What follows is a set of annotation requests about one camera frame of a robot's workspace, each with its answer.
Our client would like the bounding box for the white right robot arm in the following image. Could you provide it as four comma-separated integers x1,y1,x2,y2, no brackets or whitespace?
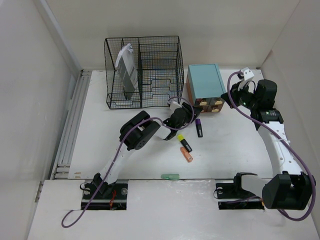
221,79,316,213

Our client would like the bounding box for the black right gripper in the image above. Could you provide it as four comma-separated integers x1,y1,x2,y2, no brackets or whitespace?
220,81,260,111

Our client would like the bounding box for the black wire mesh organizer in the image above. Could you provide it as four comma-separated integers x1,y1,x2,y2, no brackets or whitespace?
104,35,185,110

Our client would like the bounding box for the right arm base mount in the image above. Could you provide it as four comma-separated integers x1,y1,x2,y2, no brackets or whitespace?
213,181,265,210

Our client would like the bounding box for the blue and orange drawer box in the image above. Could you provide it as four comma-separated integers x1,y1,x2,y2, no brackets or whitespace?
186,63,227,113

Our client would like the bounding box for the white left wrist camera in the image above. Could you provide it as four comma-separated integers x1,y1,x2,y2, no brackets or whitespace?
167,99,182,112

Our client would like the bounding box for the aluminium rail frame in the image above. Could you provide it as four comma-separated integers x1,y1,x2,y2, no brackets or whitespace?
48,69,92,180

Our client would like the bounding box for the purple highlighter marker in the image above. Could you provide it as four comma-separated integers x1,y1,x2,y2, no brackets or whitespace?
195,118,203,138

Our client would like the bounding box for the yellow highlighter marker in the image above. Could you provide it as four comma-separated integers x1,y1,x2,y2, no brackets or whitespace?
177,134,192,153

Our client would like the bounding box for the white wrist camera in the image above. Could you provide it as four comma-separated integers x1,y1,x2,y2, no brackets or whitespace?
237,67,255,91
167,99,182,112

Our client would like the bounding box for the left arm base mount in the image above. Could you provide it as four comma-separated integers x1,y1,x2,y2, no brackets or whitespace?
79,180,129,211

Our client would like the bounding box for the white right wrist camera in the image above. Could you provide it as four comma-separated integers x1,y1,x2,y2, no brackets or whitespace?
237,67,255,91

